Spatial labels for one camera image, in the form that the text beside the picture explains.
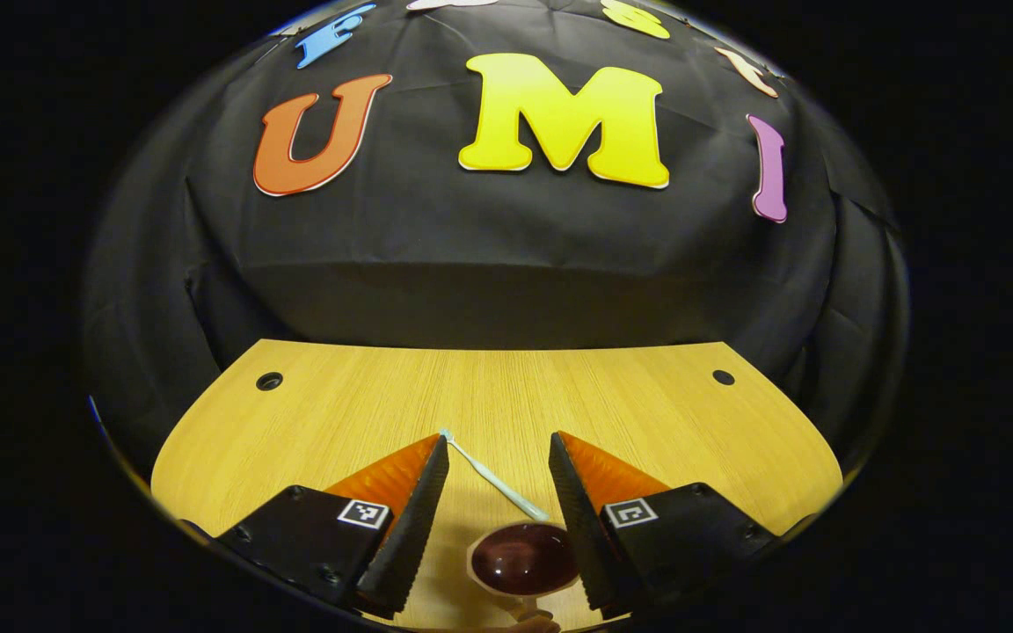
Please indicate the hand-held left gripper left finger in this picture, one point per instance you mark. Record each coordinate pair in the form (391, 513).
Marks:
(410, 527)

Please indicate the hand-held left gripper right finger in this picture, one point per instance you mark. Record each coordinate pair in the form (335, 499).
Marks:
(581, 527)

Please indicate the beige cup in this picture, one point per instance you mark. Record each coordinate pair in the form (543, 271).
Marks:
(524, 558)

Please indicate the white toothbrush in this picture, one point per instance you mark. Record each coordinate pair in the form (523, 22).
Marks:
(493, 477)

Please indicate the wooden desktop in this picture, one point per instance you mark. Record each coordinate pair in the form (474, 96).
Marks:
(506, 396)

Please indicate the black backdrop cloth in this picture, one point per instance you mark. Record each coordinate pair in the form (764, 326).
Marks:
(471, 264)

